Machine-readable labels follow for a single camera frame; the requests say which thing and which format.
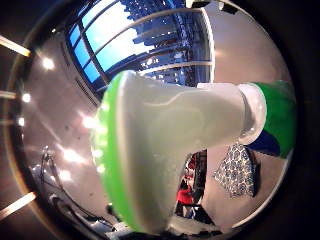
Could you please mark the green spray bottle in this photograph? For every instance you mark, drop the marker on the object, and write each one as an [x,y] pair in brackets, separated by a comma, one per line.
[166,126]

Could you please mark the blue white patterned cloth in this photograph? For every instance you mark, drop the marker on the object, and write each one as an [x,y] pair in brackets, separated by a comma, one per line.
[236,170]

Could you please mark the person in red top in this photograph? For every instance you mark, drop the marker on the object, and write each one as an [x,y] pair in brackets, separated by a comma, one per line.
[185,196]

